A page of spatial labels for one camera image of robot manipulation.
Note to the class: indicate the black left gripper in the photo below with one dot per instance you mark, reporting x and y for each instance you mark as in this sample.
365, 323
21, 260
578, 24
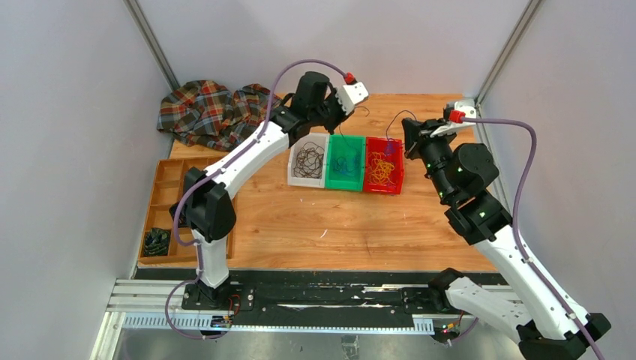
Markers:
343, 115

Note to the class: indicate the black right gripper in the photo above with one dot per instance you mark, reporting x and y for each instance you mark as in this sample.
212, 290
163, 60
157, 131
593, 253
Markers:
412, 129

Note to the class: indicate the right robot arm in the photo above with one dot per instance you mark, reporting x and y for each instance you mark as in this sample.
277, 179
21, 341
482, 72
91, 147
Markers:
546, 323

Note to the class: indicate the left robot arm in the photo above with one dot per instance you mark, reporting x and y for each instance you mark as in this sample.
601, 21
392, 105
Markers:
206, 205

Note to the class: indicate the red plastic bin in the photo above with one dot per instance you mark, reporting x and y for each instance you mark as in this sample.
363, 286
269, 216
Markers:
384, 166

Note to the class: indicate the green plastic bin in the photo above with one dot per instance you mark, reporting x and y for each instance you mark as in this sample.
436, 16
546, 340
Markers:
345, 163

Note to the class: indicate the white plastic bin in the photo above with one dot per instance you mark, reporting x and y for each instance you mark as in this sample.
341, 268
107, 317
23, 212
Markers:
306, 165

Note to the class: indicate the plaid cloth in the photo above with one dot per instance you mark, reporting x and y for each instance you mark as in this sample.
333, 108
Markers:
206, 113

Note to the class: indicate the wooden compartment tray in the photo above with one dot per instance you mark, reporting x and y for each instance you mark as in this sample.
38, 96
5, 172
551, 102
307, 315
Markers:
157, 246

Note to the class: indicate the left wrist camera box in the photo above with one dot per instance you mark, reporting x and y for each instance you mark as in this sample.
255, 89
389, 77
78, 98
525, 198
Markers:
350, 96

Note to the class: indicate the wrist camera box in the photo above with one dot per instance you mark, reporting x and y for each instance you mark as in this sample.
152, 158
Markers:
457, 115
350, 96

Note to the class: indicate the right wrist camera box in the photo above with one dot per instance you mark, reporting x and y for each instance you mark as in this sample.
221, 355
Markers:
457, 115

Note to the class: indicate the right aluminium frame post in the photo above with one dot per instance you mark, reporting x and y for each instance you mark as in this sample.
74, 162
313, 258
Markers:
512, 42

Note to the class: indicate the aluminium frame post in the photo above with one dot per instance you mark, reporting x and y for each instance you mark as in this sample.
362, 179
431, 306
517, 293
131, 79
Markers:
145, 29
512, 42

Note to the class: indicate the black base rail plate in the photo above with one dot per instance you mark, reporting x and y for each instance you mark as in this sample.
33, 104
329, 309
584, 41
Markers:
313, 299

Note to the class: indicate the left aluminium frame post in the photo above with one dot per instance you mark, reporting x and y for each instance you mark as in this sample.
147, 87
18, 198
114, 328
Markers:
145, 29

